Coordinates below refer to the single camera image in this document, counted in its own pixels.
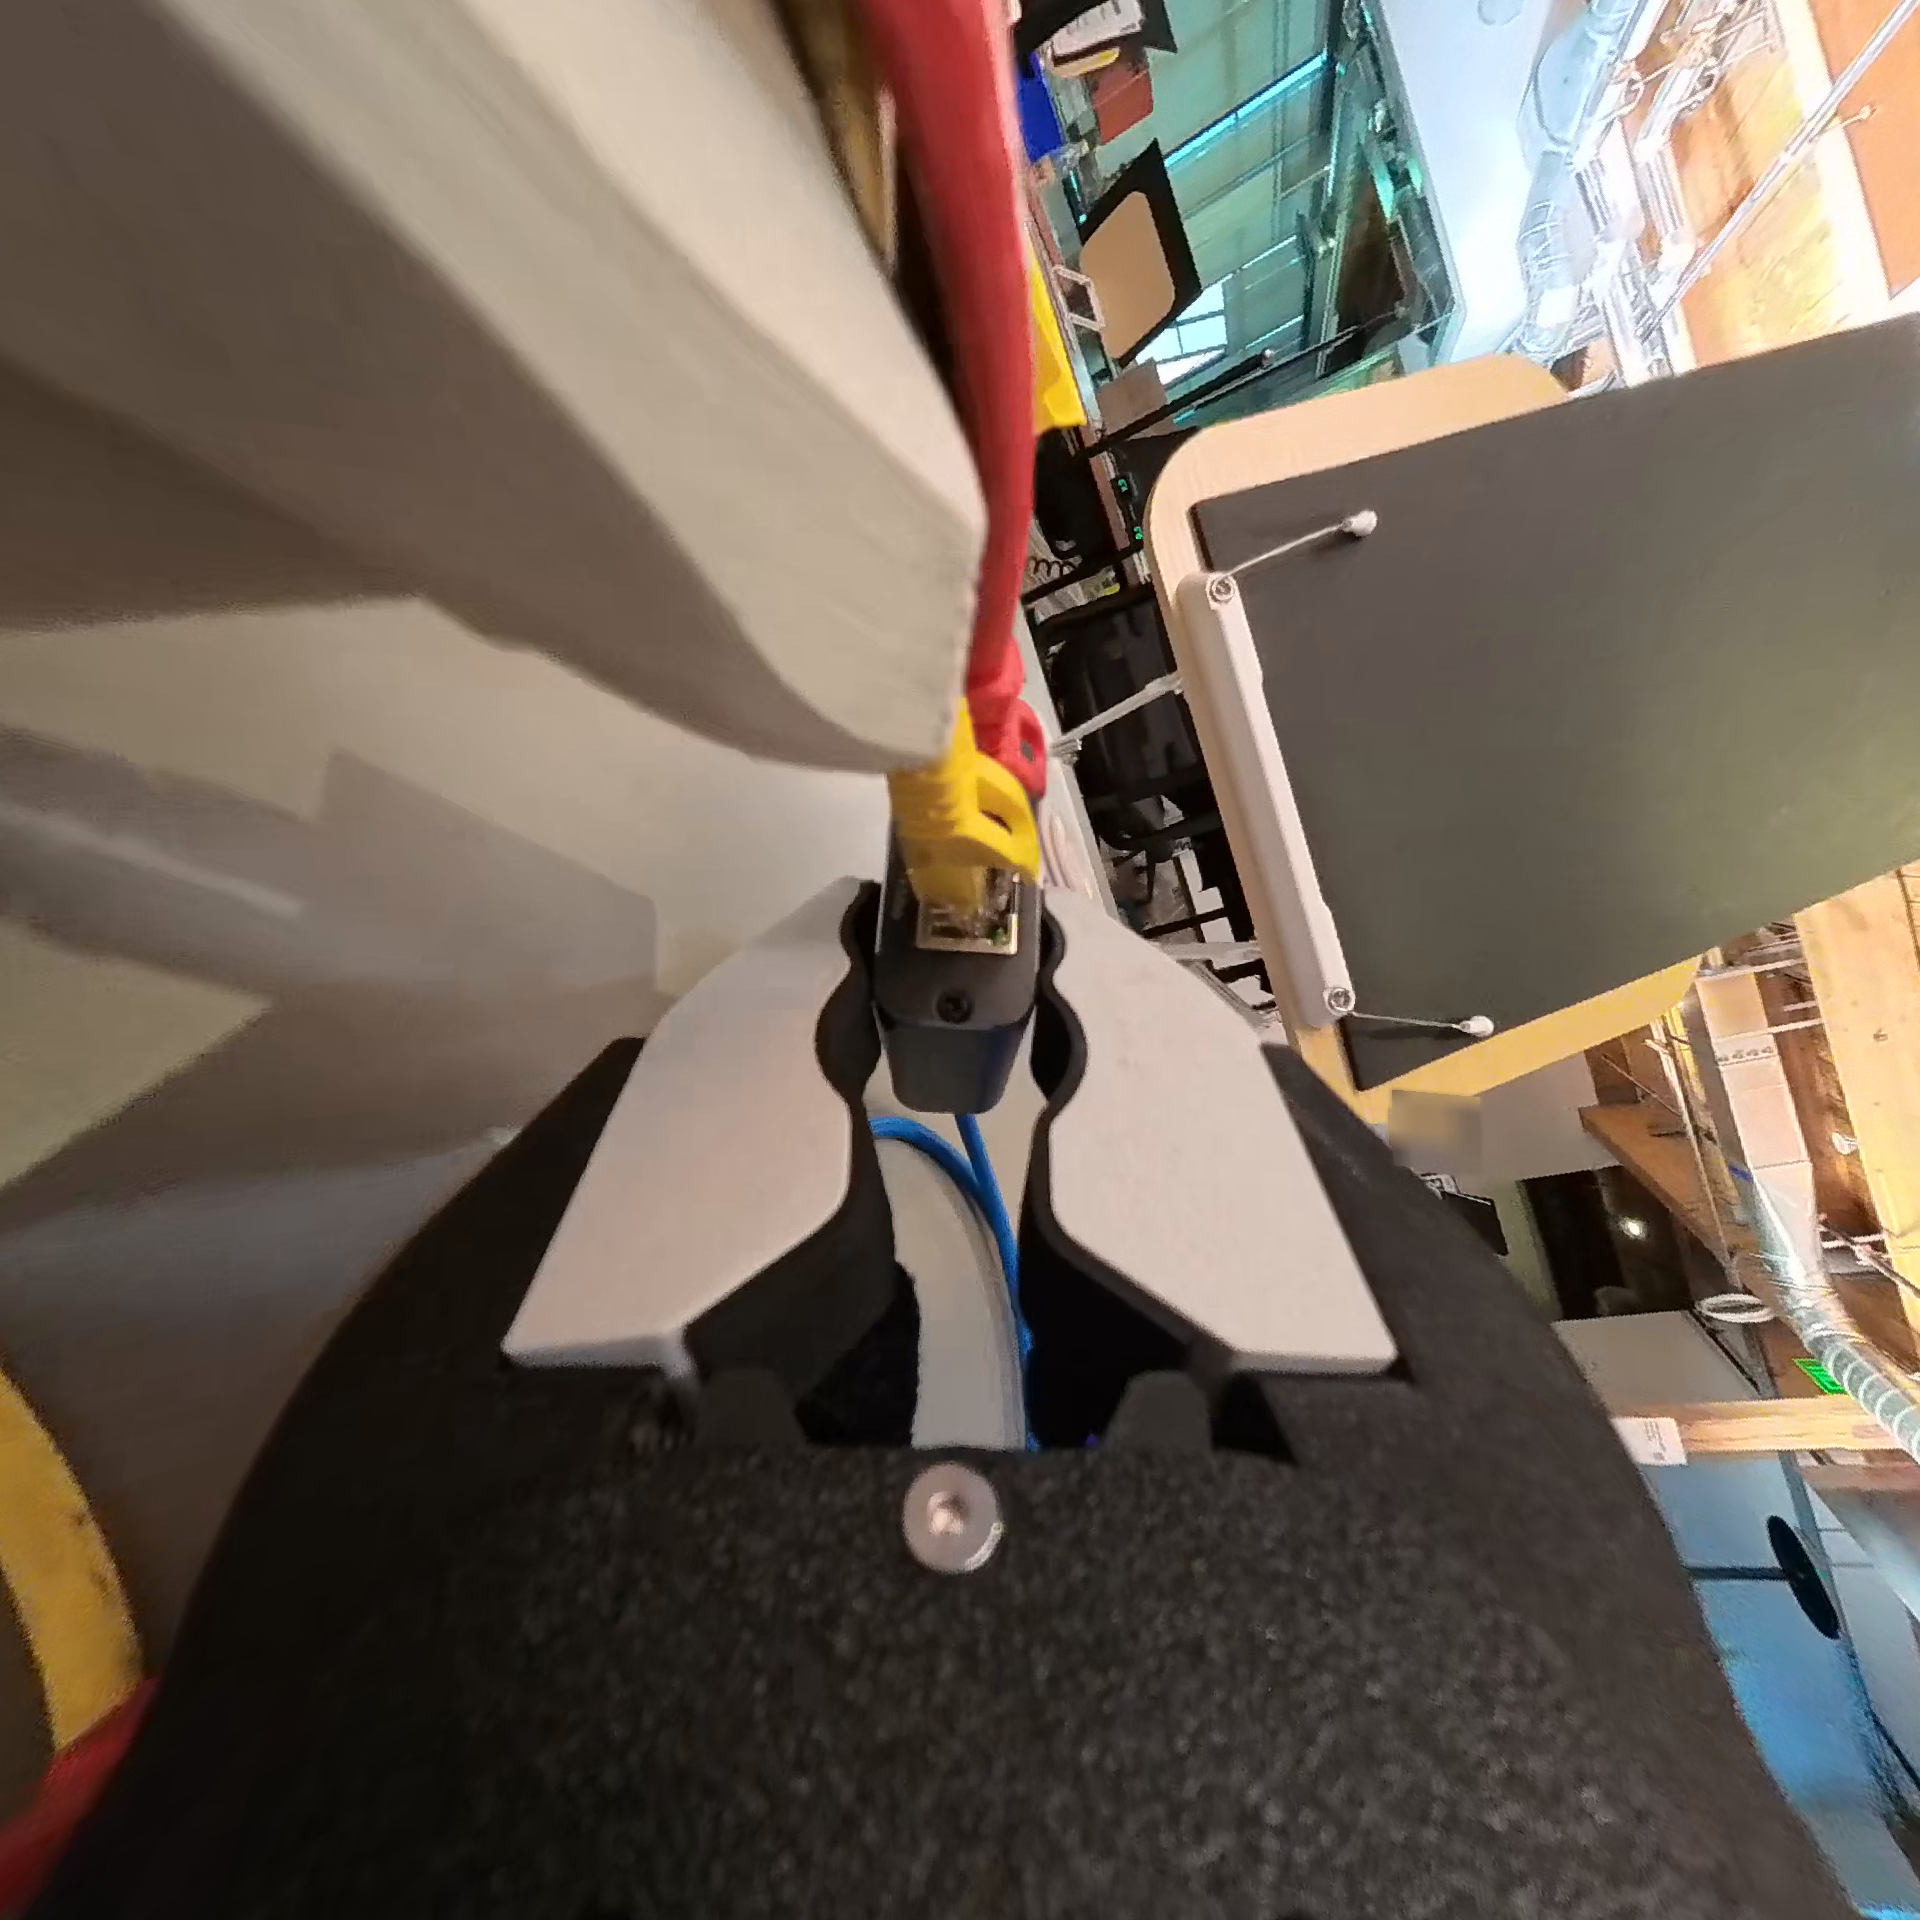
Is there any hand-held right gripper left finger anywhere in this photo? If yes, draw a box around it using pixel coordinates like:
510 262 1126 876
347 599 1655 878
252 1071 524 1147
499 878 920 1449

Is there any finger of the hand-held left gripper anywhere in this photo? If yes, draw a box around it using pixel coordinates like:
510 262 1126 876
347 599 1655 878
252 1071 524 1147
0 0 990 769

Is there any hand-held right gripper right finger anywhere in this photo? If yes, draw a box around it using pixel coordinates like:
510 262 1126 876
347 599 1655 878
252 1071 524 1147
1017 900 1412 1425

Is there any blue ethernet cable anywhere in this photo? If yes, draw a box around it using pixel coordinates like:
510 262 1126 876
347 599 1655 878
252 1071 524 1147
871 1110 1040 1453

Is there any black ethernet adapter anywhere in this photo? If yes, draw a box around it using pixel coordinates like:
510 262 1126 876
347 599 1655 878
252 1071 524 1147
871 862 1051 1115

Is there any yellow ethernet cable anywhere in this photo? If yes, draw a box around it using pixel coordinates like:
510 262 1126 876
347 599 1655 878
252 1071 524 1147
0 703 1044 1758

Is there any red ethernet cable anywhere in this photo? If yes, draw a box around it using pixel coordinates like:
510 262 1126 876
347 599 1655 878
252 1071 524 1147
0 0 1051 1905

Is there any black panel with wooden edge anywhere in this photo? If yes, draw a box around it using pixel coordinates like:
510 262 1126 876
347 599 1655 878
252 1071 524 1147
1148 315 1920 1096

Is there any black ceiling fan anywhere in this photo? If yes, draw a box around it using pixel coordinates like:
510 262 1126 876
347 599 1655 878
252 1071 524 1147
1687 1515 1846 1643

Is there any white mounting bracket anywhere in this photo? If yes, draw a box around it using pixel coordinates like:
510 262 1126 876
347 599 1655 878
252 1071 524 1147
1174 574 1360 1029

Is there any silver ventilation duct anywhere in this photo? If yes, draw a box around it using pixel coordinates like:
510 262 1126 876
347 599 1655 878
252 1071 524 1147
1695 1110 1920 1465

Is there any tan chair with black frame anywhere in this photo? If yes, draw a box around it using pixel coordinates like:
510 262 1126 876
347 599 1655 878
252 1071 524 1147
1071 141 1203 361

